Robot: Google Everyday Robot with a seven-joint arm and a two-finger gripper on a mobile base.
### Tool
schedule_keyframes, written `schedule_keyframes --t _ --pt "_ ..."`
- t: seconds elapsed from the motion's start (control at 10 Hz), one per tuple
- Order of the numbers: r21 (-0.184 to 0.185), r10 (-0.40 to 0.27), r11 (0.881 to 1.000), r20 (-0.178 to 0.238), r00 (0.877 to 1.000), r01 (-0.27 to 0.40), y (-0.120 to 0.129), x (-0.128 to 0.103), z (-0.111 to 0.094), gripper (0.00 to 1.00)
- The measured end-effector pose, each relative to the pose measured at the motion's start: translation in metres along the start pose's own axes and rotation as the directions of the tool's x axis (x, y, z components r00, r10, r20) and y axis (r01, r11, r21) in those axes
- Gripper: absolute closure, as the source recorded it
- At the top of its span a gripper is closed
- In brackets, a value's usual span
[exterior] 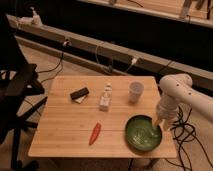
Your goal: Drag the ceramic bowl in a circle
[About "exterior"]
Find wooden bamboo table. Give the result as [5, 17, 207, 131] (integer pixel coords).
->
[28, 76, 177, 158]

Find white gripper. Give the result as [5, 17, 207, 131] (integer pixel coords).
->
[152, 104, 177, 130]

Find black chair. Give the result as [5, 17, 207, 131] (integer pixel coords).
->
[0, 12, 47, 170]

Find red chili pepper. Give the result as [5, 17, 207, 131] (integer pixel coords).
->
[89, 123, 101, 145]

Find translucent plastic cup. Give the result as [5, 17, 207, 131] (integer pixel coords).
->
[129, 81, 144, 103]

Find black and white eraser block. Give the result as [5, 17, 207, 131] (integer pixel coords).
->
[70, 87, 89, 103]

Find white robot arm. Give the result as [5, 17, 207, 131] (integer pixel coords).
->
[152, 74, 213, 130]

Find green ceramic bowl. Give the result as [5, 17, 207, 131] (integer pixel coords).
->
[124, 115, 162, 152]

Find black floor cables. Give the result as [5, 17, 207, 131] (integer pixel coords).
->
[165, 104, 213, 171]

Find small clear glass bottle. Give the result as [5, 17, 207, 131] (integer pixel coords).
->
[99, 83, 112, 112]

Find white spray bottle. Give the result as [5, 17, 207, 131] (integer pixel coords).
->
[30, 7, 43, 27]

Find grey metal rail beam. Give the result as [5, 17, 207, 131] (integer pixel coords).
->
[8, 15, 213, 91]

